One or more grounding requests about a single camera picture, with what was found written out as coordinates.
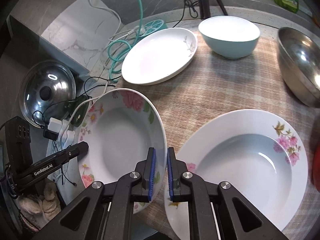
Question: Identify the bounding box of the floral deep plate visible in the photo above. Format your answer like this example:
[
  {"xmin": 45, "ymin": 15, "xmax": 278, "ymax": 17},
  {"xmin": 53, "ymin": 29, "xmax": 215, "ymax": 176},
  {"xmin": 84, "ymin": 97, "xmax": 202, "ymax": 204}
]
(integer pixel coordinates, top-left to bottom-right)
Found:
[
  {"xmin": 78, "ymin": 88, "xmax": 168, "ymax": 215},
  {"xmin": 164, "ymin": 109, "xmax": 308, "ymax": 239}
]

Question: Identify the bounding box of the light blue bowl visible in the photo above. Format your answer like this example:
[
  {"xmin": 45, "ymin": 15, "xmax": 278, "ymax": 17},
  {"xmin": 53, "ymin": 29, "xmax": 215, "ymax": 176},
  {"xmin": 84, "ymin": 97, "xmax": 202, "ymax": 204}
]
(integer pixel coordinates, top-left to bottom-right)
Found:
[{"xmin": 198, "ymin": 16, "xmax": 260, "ymax": 60}]

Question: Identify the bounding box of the beige towel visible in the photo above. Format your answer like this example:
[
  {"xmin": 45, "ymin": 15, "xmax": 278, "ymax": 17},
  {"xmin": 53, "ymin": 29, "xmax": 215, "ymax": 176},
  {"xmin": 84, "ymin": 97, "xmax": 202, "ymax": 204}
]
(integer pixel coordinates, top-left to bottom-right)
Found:
[{"xmin": 17, "ymin": 179, "xmax": 61, "ymax": 232}]

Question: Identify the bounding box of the white charger plug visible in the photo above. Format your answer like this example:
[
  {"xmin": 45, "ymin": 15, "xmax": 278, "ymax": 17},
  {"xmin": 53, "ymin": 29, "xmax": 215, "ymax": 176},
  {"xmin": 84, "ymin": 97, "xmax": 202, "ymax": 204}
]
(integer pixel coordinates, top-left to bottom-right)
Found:
[{"xmin": 48, "ymin": 117, "xmax": 68, "ymax": 133}]

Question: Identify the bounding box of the black box device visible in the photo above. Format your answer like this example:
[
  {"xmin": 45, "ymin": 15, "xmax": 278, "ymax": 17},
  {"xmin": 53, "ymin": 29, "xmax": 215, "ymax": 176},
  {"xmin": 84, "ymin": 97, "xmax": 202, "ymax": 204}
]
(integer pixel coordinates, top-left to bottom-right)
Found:
[{"xmin": 4, "ymin": 116, "xmax": 33, "ymax": 178}]

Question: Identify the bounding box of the floral deep plate on mat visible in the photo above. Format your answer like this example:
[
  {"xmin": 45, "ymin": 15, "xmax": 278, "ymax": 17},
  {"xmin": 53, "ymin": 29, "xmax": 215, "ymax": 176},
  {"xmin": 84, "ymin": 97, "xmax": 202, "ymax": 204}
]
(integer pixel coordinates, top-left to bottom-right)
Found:
[{"xmin": 164, "ymin": 109, "xmax": 308, "ymax": 239}]

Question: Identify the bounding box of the glass pot lid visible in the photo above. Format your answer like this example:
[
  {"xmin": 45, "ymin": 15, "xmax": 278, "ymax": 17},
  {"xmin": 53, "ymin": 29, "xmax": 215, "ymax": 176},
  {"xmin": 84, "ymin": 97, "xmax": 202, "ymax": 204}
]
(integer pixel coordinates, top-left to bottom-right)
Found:
[{"xmin": 19, "ymin": 60, "xmax": 76, "ymax": 128}]

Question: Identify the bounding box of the beige plaid cloth mat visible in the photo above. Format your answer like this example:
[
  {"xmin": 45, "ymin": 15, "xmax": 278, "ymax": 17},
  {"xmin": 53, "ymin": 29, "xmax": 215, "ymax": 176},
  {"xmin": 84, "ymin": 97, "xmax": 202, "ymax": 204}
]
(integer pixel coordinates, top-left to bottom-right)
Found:
[{"xmin": 114, "ymin": 22, "xmax": 320, "ymax": 240}]

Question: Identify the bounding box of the plain white oval plate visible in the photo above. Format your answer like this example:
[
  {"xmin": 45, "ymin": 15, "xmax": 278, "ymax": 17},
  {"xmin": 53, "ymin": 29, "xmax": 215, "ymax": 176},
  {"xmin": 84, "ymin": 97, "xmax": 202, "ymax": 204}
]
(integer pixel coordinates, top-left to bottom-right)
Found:
[{"xmin": 121, "ymin": 28, "xmax": 198, "ymax": 86}]

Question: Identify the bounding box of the teal round power strip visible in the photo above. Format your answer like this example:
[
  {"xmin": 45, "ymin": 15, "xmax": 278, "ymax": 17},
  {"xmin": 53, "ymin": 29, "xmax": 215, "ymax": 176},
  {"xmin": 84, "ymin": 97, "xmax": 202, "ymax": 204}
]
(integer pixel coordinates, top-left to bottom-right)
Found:
[{"xmin": 138, "ymin": 19, "xmax": 167, "ymax": 40}]

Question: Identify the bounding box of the stainless steel bowl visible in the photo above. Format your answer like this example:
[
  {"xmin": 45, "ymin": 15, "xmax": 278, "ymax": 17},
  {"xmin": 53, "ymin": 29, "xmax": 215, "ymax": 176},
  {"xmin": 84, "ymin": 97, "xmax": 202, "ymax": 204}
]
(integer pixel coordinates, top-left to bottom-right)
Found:
[{"xmin": 277, "ymin": 27, "xmax": 319, "ymax": 108}]

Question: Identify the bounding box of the teal power cable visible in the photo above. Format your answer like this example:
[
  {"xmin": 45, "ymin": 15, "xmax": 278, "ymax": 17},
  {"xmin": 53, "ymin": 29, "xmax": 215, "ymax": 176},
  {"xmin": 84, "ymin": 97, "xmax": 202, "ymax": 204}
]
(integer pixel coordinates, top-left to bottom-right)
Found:
[{"xmin": 107, "ymin": 0, "xmax": 144, "ymax": 82}]

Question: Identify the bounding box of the white cable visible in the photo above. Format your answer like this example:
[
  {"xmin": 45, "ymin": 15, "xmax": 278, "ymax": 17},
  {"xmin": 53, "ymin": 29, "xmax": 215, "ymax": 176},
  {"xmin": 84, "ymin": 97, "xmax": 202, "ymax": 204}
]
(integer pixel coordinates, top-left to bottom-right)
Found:
[{"xmin": 71, "ymin": 0, "xmax": 146, "ymax": 98}]

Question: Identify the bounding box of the thin black cable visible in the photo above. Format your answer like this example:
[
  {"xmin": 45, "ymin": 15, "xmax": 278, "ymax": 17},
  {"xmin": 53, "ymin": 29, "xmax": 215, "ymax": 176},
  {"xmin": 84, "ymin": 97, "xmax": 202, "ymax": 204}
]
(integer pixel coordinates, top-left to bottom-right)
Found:
[{"xmin": 172, "ymin": 0, "xmax": 201, "ymax": 29}]

